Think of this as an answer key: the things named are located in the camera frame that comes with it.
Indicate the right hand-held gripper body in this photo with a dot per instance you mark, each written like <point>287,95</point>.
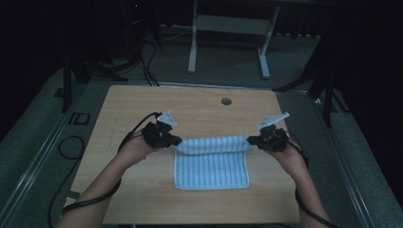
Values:
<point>274,139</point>

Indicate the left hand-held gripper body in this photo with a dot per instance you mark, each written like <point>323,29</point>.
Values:
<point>157,134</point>

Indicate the blue striped towel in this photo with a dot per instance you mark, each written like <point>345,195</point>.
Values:
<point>211,164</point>

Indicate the person's right hand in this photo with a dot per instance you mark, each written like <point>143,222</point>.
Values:
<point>290,158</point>

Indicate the person's left hand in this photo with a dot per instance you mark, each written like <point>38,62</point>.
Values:
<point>136,150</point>

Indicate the black metal stand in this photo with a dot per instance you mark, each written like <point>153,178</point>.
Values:
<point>67,82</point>
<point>328,95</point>

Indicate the dark equipment rack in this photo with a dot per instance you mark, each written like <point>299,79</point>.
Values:
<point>139,28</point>

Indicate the metal floor rail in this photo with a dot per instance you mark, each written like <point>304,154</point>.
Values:
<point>345,164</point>
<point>34,164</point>

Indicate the white metal desk frame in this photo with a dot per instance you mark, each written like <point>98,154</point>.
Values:
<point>233,25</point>

